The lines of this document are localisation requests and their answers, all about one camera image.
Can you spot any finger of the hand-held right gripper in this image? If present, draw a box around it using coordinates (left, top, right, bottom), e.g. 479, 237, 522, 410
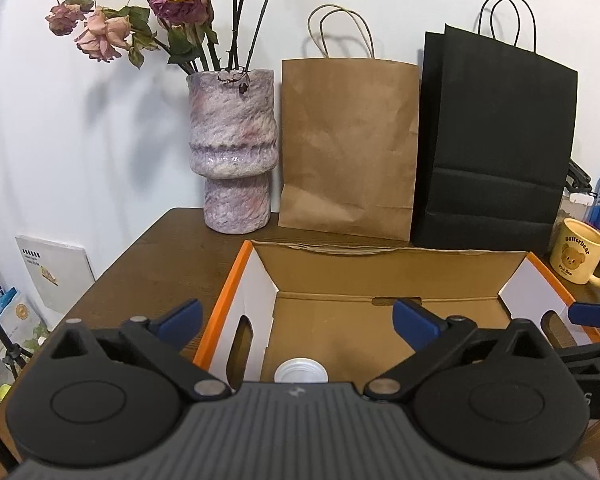
557, 302, 600, 372

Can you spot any yellow bear mug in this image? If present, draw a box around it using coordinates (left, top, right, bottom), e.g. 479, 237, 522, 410
549, 217, 600, 288

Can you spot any purple mottled ceramic vase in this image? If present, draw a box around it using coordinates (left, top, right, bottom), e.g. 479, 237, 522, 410
187, 67, 280, 235

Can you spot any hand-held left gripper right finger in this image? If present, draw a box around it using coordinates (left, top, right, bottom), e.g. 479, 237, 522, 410
362, 299, 551, 403

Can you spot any black paper bag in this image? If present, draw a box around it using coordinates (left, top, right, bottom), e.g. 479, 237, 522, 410
411, 0, 578, 256

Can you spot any clear container with black lid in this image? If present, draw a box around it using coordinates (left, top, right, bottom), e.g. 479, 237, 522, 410
560, 159, 595, 226

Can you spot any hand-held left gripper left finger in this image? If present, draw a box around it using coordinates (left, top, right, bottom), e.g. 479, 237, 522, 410
47, 299, 233, 403

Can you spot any bunch of dried roses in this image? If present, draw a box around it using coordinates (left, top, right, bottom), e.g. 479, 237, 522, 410
45, 0, 306, 83

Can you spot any white flat board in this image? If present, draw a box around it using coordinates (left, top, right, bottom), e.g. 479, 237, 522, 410
15, 234, 96, 313

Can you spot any orange cardboard box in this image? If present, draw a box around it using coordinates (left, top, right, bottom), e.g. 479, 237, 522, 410
192, 240, 600, 391

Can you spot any brown paper bag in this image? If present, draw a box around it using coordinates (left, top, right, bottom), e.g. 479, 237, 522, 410
278, 4, 421, 242

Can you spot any blue and white package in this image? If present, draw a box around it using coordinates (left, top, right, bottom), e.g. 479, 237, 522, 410
0, 285, 46, 361

